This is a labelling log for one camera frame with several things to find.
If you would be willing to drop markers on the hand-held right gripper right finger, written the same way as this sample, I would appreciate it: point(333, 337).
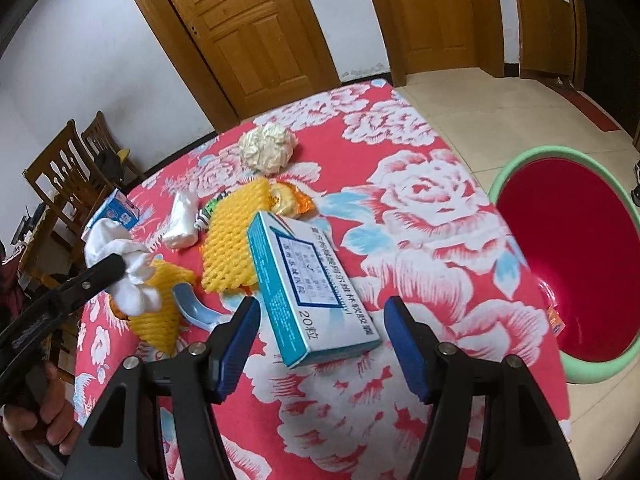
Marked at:
point(407, 355)

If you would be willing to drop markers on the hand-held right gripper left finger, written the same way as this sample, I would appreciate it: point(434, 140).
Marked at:
point(237, 355)

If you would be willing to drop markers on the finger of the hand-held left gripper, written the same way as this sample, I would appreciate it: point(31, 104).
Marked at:
point(85, 282)

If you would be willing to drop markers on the white tissue wad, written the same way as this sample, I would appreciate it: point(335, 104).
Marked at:
point(125, 270)

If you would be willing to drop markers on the teal medicine box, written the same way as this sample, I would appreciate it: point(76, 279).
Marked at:
point(310, 285)

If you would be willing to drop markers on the orange snack packet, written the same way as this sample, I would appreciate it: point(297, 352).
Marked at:
point(291, 200)

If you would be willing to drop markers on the red bin with green rim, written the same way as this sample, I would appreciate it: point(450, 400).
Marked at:
point(570, 270)

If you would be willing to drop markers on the person's left hand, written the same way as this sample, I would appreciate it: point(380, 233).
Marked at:
point(55, 410)

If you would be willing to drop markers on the light blue plastic spoon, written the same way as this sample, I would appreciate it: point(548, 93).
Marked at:
point(195, 310)

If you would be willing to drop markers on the blue milk carton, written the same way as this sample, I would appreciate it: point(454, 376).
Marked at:
point(120, 210)

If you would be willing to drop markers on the small yellow foam fruit net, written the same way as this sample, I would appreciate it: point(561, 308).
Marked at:
point(160, 320)

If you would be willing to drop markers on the large yellow foam fruit net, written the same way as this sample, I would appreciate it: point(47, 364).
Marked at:
point(230, 245)

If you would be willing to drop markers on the wooden chair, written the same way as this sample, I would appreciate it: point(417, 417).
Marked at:
point(100, 135)
point(60, 175)

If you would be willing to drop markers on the white plastic bag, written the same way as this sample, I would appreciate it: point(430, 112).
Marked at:
point(182, 220)

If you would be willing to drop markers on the black and yellow bag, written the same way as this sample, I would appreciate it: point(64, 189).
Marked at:
point(107, 160)

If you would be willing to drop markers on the green striped wrapper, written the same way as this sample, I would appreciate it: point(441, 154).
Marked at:
point(206, 215)

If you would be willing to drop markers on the shiny printed wrapper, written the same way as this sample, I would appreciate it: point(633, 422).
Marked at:
point(555, 321)

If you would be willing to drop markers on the red floral tablecloth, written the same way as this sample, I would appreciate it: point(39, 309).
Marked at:
point(425, 200)

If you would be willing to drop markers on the crumpled cream paper ball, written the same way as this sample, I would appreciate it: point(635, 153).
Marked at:
point(266, 147)

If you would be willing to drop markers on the wooden panel door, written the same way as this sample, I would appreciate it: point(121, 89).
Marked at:
point(250, 25)
point(430, 15)

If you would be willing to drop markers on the red doormat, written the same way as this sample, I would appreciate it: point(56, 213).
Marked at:
point(585, 105)

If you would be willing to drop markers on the dark entrance door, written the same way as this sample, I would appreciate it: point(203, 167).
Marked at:
point(605, 15)

